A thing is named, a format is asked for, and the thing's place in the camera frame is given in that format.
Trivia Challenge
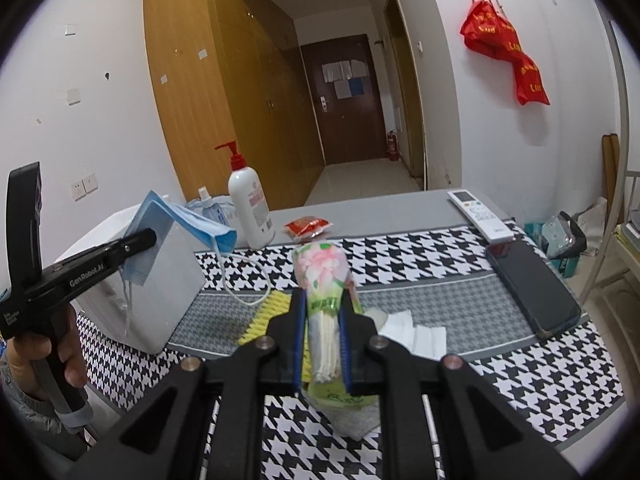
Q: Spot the white metal bed frame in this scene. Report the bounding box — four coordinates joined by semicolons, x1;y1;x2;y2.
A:
582;10;640;311

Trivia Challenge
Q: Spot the houndstooth tablecloth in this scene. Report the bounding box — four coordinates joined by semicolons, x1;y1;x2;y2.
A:
82;189;628;480

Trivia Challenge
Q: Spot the wooden side door frame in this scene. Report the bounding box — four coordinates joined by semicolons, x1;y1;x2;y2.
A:
383;0;426;178

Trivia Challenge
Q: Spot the small white bottle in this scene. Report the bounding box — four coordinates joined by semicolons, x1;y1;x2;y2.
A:
187;186;236;226

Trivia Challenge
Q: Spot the wooden wardrobe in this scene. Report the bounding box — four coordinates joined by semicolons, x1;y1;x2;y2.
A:
142;0;326;211

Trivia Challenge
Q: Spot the white lotion pump bottle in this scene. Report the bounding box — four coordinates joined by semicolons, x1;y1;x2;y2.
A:
215;141;277;250

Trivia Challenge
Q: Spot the person's left hand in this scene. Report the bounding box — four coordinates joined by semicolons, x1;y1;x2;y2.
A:
7;305;90;397

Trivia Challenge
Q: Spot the yellow ribbed sponge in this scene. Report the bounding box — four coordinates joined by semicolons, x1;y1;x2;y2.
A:
237;292;313;386

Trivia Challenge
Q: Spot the white plastic bag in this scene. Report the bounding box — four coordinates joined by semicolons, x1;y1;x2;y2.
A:
575;197;608;256

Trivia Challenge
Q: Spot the enoki mushroom packet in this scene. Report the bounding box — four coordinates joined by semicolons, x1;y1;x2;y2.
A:
292;241;366;408

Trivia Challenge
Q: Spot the red plastic bag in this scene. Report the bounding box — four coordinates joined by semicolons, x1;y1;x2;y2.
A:
460;0;551;107

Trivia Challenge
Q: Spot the teal box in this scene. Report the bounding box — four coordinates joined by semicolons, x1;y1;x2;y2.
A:
547;255;581;278

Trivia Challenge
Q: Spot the white remote control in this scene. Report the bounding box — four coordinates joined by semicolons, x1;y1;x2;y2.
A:
446;189;515;243

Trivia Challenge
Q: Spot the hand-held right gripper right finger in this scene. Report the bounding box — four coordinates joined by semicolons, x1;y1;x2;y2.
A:
337;305;566;480

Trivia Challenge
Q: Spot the blue face mask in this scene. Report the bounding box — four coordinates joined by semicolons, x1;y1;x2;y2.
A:
119;190;275;337

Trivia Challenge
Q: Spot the wooden board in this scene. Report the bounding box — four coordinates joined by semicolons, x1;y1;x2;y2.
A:
601;134;621;211

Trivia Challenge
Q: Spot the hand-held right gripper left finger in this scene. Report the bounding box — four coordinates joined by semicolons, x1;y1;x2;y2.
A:
82;287;308;480

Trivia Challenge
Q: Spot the dark brown door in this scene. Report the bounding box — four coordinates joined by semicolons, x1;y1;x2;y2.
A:
300;34;388;165

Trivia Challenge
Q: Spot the white foam box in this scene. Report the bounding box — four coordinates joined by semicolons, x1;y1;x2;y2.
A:
54;205;206;353

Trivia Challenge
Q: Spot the round translucent pad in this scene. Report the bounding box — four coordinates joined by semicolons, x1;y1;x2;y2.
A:
362;307;391;333

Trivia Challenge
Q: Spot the white folded tissue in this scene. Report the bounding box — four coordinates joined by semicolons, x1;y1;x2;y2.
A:
378;310;416;348
407;325;447;361

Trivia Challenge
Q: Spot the black smartphone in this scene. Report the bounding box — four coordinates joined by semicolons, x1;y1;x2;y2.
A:
485;240;582;338

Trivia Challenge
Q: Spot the grey-white cloth piece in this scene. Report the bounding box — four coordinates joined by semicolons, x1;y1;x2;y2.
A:
320;400;383;442

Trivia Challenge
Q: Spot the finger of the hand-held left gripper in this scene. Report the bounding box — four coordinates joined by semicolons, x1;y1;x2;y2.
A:
102;228;157;265

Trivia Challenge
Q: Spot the red snack packet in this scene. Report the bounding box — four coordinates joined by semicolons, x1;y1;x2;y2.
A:
284;215;333;240

